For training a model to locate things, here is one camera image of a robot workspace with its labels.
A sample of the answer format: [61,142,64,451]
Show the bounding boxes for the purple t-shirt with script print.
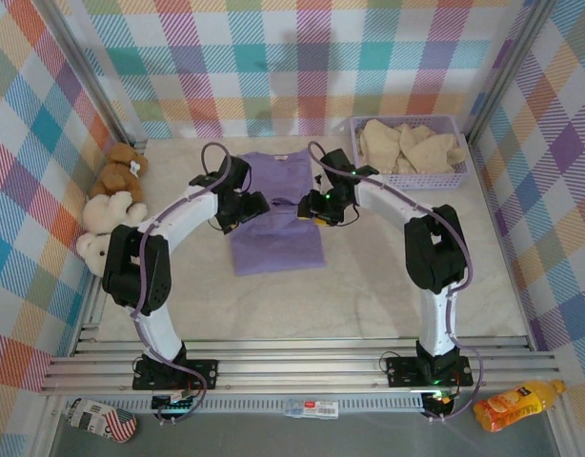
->
[228,150,327,277]

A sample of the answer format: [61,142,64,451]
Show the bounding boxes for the beige drawstring shorts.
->
[358,119,467,175]

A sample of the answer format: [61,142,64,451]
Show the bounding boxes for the purple plastic basket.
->
[350,115,471,190]

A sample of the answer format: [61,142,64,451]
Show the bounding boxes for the brown teddy bear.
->
[91,142,150,204]

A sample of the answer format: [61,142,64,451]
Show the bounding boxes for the cream teddy bear without face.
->
[82,190,149,237]

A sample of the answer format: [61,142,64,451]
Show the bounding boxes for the cream teddy bear black nose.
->
[76,230,113,277]

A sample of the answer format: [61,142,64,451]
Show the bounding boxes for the clear packet with red label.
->
[283,398,341,420]

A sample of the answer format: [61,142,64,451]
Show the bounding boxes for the left controller circuit board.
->
[151,392,198,413]

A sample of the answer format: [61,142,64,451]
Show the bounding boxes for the controller circuit board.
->
[423,389,458,416]
[151,392,198,413]

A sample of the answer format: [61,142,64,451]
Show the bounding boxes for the right controller circuit board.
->
[423,389,458,416]

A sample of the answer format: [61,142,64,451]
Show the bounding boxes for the flag print fabric pouch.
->
[66,398,137,444]

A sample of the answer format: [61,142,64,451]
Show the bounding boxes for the orange juice bottle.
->
[473,379,568,433]

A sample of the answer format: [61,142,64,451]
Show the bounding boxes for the aluminium rail frame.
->
[38,323,563,396]

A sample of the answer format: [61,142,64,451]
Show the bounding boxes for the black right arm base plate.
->
[385,355,474,387]

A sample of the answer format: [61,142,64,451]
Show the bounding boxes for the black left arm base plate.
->
[131,359,220,392]

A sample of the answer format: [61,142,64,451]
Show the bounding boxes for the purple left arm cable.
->
[130,141,236,426]

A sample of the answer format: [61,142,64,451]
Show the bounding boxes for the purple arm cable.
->
[307,140,487,424]
[130,141,236,426]

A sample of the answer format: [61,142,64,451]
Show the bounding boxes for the grey slotted cable duct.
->
[66,397,427,416]

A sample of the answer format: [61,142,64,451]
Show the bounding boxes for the aluminium corner post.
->
[466,0,558,145]
[32,0,149,148]

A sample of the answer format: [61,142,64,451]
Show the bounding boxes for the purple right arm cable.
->
[307,140,487,424]

